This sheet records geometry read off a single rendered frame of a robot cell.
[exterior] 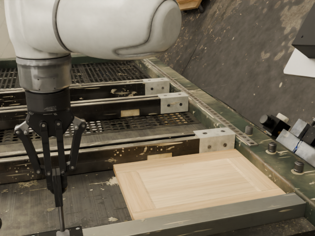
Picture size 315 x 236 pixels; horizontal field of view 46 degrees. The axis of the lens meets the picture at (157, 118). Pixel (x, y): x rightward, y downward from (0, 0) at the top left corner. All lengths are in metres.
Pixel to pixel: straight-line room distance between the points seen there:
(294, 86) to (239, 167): 1.53
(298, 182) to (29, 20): 0.76
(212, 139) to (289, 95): 1.45
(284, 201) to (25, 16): 0.71
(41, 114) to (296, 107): 2.01
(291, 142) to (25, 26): 0.97
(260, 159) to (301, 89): 1.46
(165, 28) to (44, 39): 0.19
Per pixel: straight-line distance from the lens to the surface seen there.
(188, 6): 4.48
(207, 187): 1.04
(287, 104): 2.58
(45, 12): 0.59
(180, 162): 1.15
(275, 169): 1.09
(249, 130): 1.28
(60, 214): 0.81
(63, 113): 0.69
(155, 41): 0.51
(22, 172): 1.13
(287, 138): 1.35
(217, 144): 1.22
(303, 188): 1.03
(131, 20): 0.50
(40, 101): 0.66
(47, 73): 0.63
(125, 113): 1.55
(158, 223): 0.85
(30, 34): 0.61
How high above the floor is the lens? 1.65
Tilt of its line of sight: 25 degrees down
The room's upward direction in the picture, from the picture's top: 62 degrees counter-clockwise
